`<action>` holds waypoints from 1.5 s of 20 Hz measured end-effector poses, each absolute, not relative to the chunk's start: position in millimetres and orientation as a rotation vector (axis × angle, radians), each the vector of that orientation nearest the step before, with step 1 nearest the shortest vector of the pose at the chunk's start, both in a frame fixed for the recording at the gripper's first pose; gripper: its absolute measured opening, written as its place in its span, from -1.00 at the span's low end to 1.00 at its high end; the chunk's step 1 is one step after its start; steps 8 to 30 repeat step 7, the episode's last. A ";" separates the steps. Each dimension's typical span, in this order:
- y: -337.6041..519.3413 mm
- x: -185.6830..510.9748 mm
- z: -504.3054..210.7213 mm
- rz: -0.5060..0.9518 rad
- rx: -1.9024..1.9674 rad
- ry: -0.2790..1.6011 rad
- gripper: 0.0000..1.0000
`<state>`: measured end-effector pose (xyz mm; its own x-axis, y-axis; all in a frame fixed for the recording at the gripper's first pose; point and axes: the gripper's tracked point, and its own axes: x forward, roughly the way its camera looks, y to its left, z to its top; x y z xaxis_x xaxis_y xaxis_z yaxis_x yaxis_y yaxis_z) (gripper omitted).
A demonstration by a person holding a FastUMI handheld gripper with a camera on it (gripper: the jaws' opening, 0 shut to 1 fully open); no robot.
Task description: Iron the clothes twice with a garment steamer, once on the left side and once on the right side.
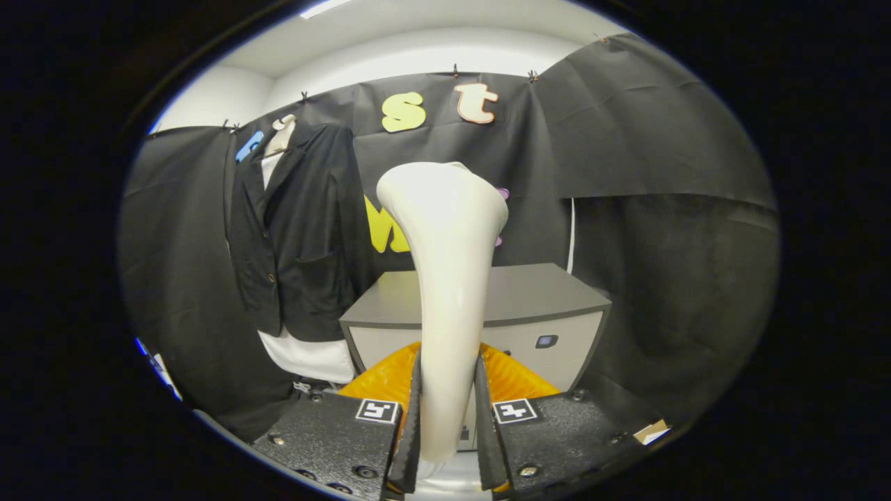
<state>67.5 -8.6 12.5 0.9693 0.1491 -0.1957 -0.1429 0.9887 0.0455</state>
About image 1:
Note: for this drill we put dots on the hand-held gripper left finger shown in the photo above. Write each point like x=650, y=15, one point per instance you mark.
x=411, y=445

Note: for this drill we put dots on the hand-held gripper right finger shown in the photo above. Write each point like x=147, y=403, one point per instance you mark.
x=487, y=445

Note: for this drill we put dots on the white garment steamer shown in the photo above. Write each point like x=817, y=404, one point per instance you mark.
x=445, y=278

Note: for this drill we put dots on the black jacket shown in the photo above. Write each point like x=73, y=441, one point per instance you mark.
x=313, y=236

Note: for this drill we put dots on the white mannequin torso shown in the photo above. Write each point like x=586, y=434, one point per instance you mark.
x=306, y=358

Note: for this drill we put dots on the grey cabinet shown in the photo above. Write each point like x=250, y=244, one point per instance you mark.
x=536, y=292

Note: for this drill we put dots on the brown cardboard piece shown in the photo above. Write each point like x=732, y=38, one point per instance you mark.
x=651, y=433

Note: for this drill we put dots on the white and blue object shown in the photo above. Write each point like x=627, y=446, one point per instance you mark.
x=163, y=372

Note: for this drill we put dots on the black backdrop cloth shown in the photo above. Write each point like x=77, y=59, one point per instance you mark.
x=661, y=139

